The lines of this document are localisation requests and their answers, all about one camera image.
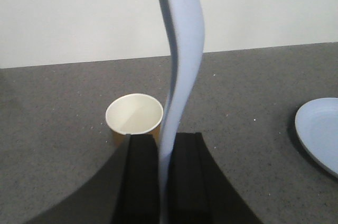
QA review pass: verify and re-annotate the brown paper cup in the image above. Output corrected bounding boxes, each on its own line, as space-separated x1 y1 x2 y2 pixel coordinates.
105 93 164 146

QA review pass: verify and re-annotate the light blue plastic plate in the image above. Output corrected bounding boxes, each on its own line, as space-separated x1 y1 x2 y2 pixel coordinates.
294 97 337 177

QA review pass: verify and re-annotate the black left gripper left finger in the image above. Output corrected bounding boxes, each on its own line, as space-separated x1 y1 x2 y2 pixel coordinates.
28 134 159 223

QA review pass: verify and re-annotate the light blue plastic spoon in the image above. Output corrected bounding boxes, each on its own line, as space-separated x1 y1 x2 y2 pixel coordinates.
158 0 205 223

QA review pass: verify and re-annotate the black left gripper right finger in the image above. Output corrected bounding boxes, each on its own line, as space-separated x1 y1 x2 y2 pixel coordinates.
167 133 261 223

